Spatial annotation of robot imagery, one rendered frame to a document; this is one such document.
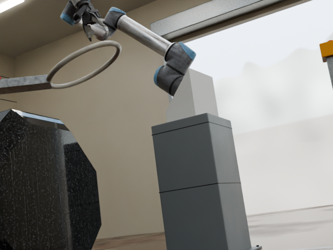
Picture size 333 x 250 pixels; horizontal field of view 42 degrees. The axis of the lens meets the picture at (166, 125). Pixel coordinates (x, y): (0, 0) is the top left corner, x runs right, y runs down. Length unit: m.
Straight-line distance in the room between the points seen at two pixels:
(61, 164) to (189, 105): 0.96
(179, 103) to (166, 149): 0.31
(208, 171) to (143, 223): 5.04
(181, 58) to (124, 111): 4.97
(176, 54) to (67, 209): 1.32
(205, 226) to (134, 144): 5.16
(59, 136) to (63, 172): 0.18
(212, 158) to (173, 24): 4.94
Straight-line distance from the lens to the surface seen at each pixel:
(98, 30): 3.04
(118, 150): 7.80
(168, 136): 2.69
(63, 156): 2.16
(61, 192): 2.11
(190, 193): 2.60
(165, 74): 2.92
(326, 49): 2.50
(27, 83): 2.56
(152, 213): 7.41
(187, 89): 2.74
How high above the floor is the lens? 0.30
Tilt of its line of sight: 11 degrees up
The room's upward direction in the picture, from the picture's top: 8 degrees counter-clockwise
